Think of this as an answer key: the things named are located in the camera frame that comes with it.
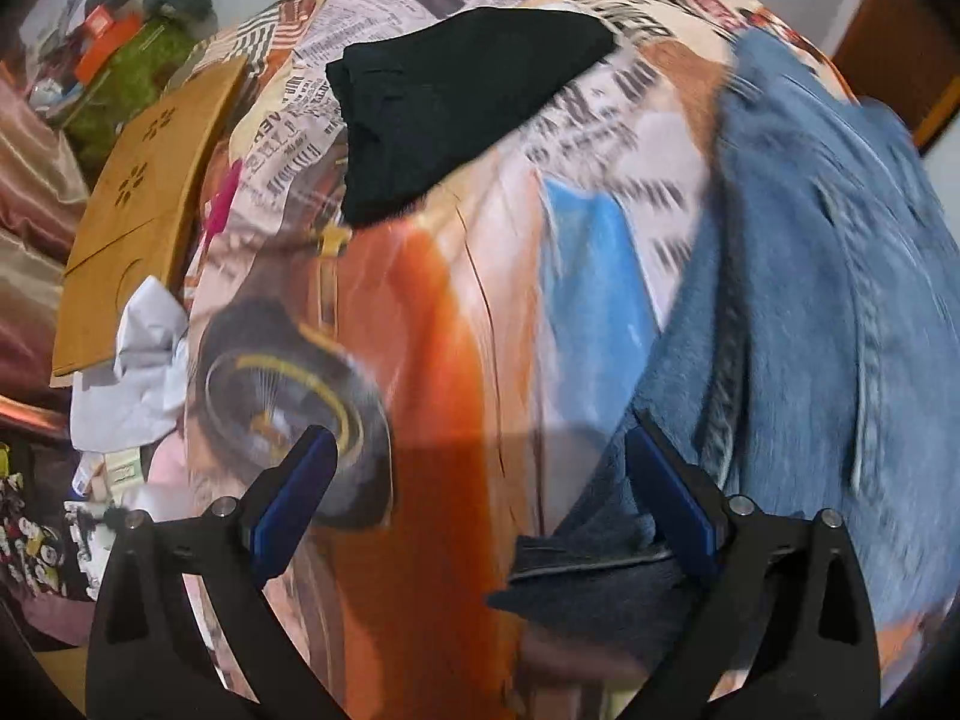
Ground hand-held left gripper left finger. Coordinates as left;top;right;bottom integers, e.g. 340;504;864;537
84;424;347;720

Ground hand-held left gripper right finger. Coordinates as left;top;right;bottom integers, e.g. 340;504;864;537
625;409;880;720

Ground blue denim pants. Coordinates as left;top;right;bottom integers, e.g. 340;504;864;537
487;30;960;685

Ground white crumpled cloth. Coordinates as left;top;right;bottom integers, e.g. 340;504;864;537
70;275;190;460

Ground newspaper print bed cover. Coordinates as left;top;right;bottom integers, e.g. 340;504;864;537
178;0;942;720

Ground dark cartoon print fabric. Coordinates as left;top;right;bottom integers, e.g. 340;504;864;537
0;441;100;602

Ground wooden lap table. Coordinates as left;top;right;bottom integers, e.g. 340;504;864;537
50;54;251;385

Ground striped pink curtain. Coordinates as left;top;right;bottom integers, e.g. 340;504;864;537
0;60;100;440

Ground black folded garment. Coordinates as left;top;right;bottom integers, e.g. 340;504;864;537
325;6;620;227

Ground green fabric storage box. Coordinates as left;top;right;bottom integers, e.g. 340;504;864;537
64;11;202;160

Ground orange box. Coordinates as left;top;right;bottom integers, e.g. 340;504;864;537
73;5;145;85

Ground brown wooden door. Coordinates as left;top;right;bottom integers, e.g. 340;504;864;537
829;0;960;160

